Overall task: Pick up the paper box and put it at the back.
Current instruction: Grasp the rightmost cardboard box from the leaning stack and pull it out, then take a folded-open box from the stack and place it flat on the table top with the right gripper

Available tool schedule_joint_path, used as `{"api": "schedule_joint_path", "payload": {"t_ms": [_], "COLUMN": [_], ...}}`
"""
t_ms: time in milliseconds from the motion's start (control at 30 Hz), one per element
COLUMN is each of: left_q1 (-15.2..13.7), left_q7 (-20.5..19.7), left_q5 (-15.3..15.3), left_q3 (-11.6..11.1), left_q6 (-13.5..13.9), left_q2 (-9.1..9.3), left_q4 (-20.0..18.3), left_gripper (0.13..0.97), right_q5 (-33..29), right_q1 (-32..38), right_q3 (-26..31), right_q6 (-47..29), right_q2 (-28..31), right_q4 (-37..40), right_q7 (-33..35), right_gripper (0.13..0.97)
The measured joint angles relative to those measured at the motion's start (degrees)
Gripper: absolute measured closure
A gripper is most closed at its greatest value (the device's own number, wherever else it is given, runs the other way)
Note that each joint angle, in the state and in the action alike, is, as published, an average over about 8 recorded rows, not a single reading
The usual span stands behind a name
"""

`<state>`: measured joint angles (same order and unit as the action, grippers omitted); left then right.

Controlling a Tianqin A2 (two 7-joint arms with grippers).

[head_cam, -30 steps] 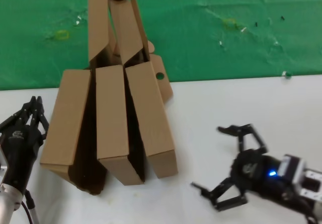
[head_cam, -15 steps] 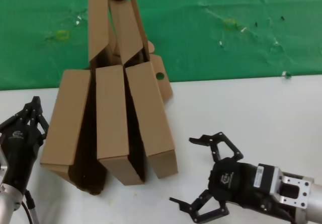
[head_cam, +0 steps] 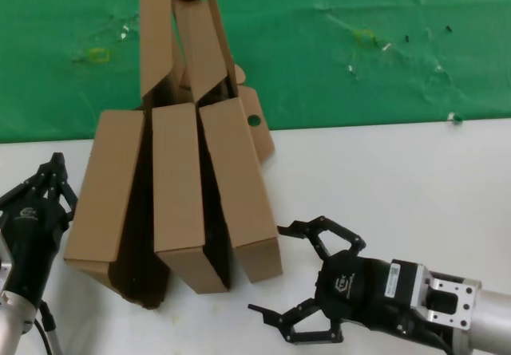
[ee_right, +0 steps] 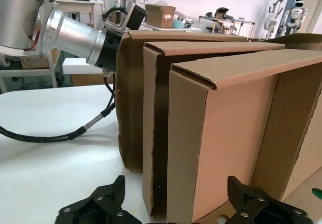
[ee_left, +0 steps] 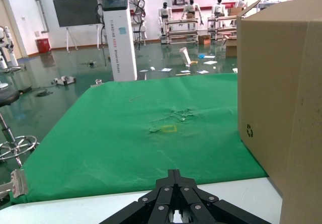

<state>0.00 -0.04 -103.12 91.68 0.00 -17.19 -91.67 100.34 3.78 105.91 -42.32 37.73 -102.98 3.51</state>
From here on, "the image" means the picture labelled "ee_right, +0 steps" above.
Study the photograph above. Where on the white work table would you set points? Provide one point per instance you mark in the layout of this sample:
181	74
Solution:
78	3

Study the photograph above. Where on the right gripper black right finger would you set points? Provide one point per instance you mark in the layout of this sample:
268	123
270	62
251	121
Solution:
264	209

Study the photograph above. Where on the white metal frame rack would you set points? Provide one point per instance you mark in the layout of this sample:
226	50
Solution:
27	73

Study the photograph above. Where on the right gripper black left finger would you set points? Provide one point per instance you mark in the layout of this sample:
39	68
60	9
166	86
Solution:
100	206

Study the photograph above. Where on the labelled brown cardboard carton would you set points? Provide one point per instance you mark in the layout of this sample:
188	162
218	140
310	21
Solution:
159	15

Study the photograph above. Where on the brown carton under foam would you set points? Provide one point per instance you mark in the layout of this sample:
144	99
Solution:
88	80

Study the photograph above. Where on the seated person in black cap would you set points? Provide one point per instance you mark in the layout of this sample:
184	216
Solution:
222	17

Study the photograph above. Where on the brown cardboard box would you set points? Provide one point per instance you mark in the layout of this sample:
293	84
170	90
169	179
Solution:
148	108
239	133
130	95

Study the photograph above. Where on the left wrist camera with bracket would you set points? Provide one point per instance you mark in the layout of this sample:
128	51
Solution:
130	15

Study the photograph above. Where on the green table cloth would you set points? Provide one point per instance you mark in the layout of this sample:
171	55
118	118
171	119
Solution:
317	192

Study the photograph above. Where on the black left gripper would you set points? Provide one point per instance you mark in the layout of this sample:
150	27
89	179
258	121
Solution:
110	50

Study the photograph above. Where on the metal frame workbench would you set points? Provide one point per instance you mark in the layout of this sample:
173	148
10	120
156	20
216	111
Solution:
226	22

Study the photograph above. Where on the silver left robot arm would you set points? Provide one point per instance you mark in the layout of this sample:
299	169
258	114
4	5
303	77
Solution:
68	35

